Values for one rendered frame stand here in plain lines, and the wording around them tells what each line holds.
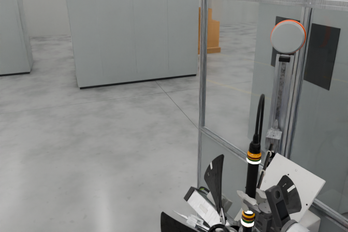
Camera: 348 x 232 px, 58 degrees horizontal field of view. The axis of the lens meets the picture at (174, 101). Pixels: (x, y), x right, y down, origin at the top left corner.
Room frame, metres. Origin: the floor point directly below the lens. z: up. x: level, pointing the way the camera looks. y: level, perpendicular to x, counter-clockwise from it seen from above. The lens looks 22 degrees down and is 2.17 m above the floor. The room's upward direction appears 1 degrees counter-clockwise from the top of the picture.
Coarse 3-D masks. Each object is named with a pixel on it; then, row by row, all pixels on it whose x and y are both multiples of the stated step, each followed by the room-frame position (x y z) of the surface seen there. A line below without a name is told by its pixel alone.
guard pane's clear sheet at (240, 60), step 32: (224, 0) 2.13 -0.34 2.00; (224, 32) 2.12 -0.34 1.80; (256, 32) 1.86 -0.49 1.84; (320, 32) 1.51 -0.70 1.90; (224, 64) 2.10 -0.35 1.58; (256, 64) 1.84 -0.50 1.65; (320, 64) 1.48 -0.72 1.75; (224, 96) 2.09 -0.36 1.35; (256, 96) 1.82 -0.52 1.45; (320, 96) 1.46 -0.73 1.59; (224, 128) 2.07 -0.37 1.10; (320, 128) 1.43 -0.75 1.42; (320, 160) 1.40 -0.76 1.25; (320, 192) 1.37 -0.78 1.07
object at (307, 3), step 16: (240, 0) 1.97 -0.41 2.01; (256, 0) 1.86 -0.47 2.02; (272, 0) 1.77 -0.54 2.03; (288, 0) 1.67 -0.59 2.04; (304, 0) 1.58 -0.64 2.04; (320, 0) 1.51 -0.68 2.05; (336, 0) 1.47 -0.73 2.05; (304, 16) 1.58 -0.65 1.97; (304, 48) 1.56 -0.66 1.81; (288, 112) 1.59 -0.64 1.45; (288, 128) 1.58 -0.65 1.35; (224, 144) 2.03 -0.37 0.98; (288, 144) 1.56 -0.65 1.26; (320, 208) 1.34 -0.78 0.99
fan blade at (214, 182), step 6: (222, 156) 1.18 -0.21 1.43; (216, 162) 1.19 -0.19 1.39; (222, 162) 1.15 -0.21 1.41; (210, 168) 1.23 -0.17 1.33; (216, 168) 1.17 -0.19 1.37; (222, 168) 1.13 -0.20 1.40; (210, 174) 1.21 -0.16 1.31; (216, 174) 1.15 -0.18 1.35; (210, 180) 1.20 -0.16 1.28; (216, 180) 1.13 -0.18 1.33; (210, 186) 1.19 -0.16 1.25; (216, 186) 1.11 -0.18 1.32; (216, 192) 1.10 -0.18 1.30; (216, 198) 1.09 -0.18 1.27; (216, 204) 1.09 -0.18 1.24
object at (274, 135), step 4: (272, 128) 1.47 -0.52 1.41; (276, 128) 1.47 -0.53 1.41; (268, 132) 1.44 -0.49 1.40; (272, 132) 1.44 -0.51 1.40; (276, 132) 1.44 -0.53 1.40; (280, 132) 1.44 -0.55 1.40; (268, 136) 1.40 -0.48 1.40; (272, 136) 1.40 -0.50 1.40; (276, 136) 1.40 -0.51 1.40; (280, 136) 1.40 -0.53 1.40; (268, 140) 1.39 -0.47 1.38; (272, 140) 1.38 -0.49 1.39; (276, 140) 1.37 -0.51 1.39; (280, 140) 1.40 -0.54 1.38; (268, 144) 1.39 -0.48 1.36; (276, 144) 1.37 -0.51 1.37; (268, 148) 1.39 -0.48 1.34; (272, 148) 1.38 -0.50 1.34; (276, 148) 1.37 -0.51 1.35
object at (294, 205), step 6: (282, 180) 1.03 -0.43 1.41; (288, 180) 1.00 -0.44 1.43; (288, 186) 0.96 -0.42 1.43; (282, 192) 0.96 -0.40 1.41; (288, 192) 0.93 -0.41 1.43; (294, 192) 0.91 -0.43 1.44; (288, 198) 0.90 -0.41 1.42; (294, 198) 0.89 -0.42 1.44; (288, 204) 0.88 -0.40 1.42; (294, 204) 0.86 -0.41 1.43; (300, 204) 0.85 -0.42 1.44; (288, 210) 0.85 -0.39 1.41; (294, 210) 0.84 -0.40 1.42; (300, 210) 0.83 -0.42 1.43
